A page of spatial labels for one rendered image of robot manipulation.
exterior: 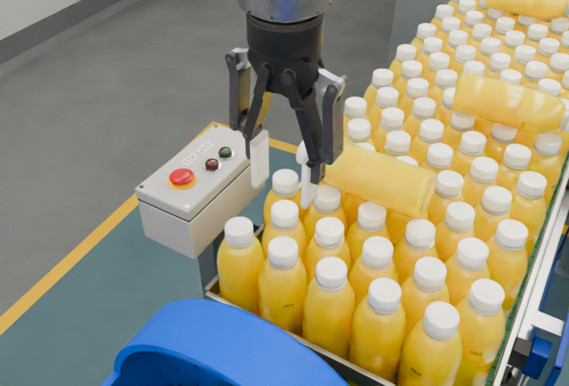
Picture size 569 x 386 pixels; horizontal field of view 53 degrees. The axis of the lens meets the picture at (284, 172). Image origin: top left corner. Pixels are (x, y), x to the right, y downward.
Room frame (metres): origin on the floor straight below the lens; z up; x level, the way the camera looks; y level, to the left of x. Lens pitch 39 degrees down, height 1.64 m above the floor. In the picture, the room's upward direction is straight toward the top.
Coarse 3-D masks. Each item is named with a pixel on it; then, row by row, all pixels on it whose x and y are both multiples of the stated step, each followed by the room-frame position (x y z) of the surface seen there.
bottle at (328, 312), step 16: (320, 288) 0.47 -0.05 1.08; (336, 288) 0.47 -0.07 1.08; (304, 304) 0.48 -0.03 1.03; (320, 304) 0.46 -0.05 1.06; (336, 304) 0.46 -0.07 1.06; (352, 304) 0.47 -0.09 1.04; (304, 320) 0.48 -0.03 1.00; (320, 320) 0.45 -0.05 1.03; (336, 320) 0.45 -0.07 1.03; (304, 336) 0.47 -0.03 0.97; (320, 336) 0.45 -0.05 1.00; (336, 336) 0.45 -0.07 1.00; (336, 352) 0.45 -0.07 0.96
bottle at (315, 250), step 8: (312, 240) 0.56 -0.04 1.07; (344, 240) 0.56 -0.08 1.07; (312, 248) 0.55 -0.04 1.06; (320, 248) 0.55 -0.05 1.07; (328, 248) 0.54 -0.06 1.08; (336, 248) 0.55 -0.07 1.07; (344, 248) 0.55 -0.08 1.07; (304, 256) 0.56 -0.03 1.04; (312, 256) 0.54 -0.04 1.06; (320, 256) 0.54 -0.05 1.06; (336, 256) 0.54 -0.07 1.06; (344, 256) 0.54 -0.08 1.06; (304, 264) 0.55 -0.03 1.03; (312, 264) 0.54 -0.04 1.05; (312, 272) 0.53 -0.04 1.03
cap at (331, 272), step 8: (328, 256) 0.50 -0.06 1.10; (320, 264) 0.49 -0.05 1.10; (328, 264) 0.49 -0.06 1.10; (336, 264) 0.49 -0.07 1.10; (344, 264) 0.49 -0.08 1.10; (320, 272) 0.48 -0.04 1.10; (328, 272) 0.48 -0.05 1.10; (336, 272) 0.48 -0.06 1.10; (344, 272) 0.48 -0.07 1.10; (320, 280) 0.47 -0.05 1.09; (328, 280) 0.47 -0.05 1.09; (336, 280) 0.47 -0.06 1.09; (344, 280) 0.47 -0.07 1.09
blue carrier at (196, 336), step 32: (160, 320) 0.33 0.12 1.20; (192, 320) 0.31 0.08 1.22; (224, 320) 0.31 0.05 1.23; (256, 320) 0.30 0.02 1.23; (128, 352) 0.31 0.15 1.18; (160, 352) 0.29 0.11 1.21; (192, 352) 0.27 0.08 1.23; (224, 352) 0.27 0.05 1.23; (256, 352) 0.27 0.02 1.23; (288, 352) 0.28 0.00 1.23; (128, 384) 0.33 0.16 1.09; (160, 384) 0.36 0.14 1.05; (192, 384) 0.35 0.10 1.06; (224, 384) 0.32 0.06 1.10; (256, 384) 0.25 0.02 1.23; (288, 384) 0.25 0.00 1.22; (320, 384) 0.26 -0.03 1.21
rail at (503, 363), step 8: (568, 168) 0.84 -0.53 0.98; (568, 176) 0.81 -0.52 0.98; (560, 192) 0.77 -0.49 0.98; (560, 200) 0.75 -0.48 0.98; (552, 208) 0.76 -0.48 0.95; (552, 216) 0.71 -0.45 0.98; (552, 224) 0.69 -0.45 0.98; (544, 232) 0.68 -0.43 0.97; (544, 240) 0.65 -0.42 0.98; (544, 248) 0.63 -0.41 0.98; (536, 256) 0.62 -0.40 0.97; (536, 264) 0.60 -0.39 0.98; (536, 272) 0.58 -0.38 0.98; (528, 280) 0.57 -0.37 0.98; (528, 288) 0.55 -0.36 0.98; (528, 296) 0.54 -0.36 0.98; (520, 304) 0.53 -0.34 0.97; (520, 312) 0.51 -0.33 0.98; (520, 320) 0.49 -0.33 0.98; (512, 328) 0.48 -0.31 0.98; (512, 336) 0.47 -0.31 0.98; (512, 344) 0.46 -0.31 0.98; (504, 352) 0.44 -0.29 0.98; (504, 360) 0.43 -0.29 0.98; (504, 368) 0.42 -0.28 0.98; (496, 376) 0.41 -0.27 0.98; (496, 384) 0.40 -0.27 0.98
